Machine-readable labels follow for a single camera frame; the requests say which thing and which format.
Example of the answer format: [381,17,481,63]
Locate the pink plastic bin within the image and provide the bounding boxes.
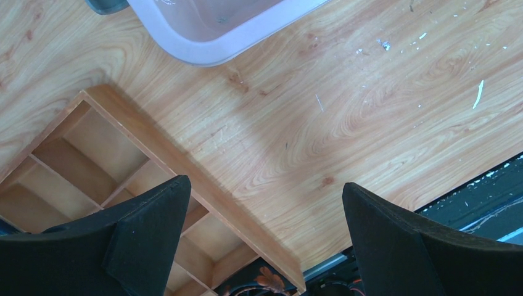
[84,0,327,68]

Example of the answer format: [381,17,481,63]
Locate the wooden compartment tray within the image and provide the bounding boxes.
[1,85,306,295]

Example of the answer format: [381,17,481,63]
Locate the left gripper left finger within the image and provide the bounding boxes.
[1,175,191,295]

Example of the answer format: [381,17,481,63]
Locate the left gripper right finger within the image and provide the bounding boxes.
[342,183,522,295]

